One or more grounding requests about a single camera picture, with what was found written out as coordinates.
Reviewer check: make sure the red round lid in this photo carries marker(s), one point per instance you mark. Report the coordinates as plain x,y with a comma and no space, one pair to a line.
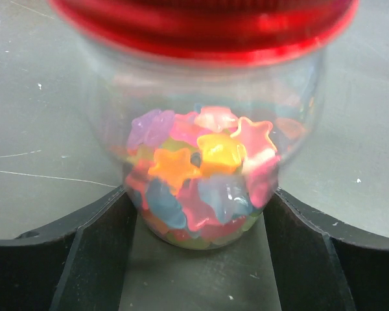
232,32

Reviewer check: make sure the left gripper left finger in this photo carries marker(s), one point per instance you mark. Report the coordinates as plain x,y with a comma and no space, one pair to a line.
77,262

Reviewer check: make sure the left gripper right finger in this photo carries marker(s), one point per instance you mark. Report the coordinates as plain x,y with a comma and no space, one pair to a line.
322,263

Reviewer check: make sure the clear plastic cup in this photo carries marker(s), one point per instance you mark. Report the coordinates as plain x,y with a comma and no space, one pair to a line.
200,145

